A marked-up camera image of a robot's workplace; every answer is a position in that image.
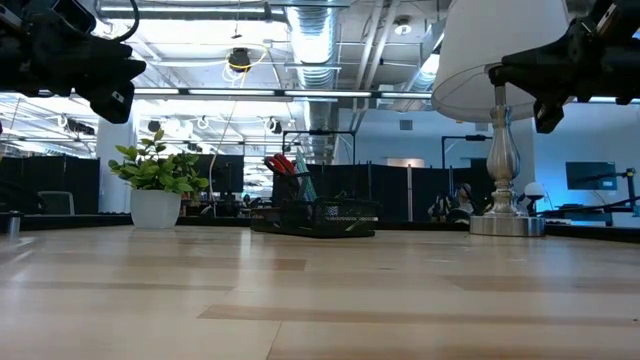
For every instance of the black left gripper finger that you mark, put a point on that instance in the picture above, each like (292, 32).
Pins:
(117, 65)

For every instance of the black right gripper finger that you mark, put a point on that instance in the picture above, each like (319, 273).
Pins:
(530, 67)

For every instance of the black mesh desk organizer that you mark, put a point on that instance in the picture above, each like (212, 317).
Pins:
(330, 215)

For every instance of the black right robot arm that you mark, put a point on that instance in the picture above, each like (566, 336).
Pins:
(630, 60)

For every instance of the grey office chair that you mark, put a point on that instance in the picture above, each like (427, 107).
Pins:
(55, 202)

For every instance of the white-shade silver table lamp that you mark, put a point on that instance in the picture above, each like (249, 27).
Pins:
(502, 160)

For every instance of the white globe lamp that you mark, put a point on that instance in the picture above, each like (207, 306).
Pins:
(534, 189)

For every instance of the black ceiling-hung device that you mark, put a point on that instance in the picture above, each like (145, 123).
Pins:
(240, 60)

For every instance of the long ceiling light bar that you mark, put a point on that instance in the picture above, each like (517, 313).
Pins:
(240, 92)

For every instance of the person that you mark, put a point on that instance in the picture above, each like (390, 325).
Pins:
(465, 197)

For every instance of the green plant in white pot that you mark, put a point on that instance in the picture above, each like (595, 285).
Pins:
(155, 207)

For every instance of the black background desk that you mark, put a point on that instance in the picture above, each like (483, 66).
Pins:
(590, 212)

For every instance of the black desk monitor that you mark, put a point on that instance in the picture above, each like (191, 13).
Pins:
(230, 172)

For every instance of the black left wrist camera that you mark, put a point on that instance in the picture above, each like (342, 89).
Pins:
(75, 12)

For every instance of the black stand frame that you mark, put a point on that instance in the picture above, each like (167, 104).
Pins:
(320, 132)
(465, 137)

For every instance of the black wall monitor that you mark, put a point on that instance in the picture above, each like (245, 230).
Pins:
(590, 175)

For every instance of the black partition wall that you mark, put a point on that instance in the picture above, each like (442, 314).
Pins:
(390, 190)
(75, 180)

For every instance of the black aluminium rig frame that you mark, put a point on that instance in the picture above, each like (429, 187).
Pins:
(75, 221)

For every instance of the grey metal post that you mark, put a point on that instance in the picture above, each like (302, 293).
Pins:
(13, 222)

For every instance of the silver ventilation duct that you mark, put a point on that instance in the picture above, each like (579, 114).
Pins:
(312, 40)

